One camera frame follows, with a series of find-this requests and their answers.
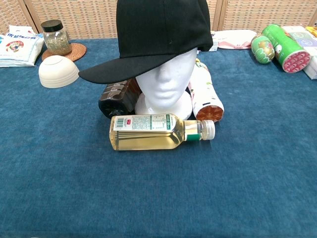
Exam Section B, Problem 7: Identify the round woven coaster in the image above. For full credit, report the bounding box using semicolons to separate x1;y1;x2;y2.
41;43;87;62

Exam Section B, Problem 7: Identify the woven folding screen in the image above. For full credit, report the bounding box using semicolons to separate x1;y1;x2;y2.
0;0;317;40

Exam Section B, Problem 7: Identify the blue table cloth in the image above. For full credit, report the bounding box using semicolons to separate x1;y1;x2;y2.
0;38;317;238

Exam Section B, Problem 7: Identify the white foam mannequin head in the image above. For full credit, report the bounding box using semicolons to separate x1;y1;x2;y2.
134;47;198;121

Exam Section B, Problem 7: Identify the glass jar black lid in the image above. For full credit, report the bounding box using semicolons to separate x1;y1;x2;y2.
41;19;73;57

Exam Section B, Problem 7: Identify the green egg-shaped can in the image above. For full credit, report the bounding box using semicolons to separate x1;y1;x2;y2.
251;34;275;64

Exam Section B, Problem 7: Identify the black baseball cap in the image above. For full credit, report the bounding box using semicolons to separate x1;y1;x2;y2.
78;0;214;85

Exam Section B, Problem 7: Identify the yellow tea plastic bottle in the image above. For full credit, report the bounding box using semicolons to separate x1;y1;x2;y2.
109;114;216;152

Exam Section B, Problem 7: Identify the white floral drink bottle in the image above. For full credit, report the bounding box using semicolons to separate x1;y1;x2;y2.
187;59;225;123

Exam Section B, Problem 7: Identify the purple white drink carton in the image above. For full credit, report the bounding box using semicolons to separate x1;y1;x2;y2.
209;31;220;52

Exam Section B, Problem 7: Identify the pastel tissue multipack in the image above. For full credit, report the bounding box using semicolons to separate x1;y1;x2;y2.
282;25;317;80

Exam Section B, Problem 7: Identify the green cylindrical snack can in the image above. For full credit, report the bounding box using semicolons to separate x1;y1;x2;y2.
261;23;311;73

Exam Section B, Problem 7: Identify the white sugar bag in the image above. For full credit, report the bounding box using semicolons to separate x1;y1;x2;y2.
0;24;45;67

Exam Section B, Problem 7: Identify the beige ceramic bowl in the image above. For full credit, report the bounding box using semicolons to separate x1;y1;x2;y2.
38;55;80;89

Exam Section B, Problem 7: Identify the pink wet wipes pack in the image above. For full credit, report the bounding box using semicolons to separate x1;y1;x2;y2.
215;29;258;50

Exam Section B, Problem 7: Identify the dark brown drink bottle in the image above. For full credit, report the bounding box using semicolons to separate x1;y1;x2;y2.
98;78;142;120

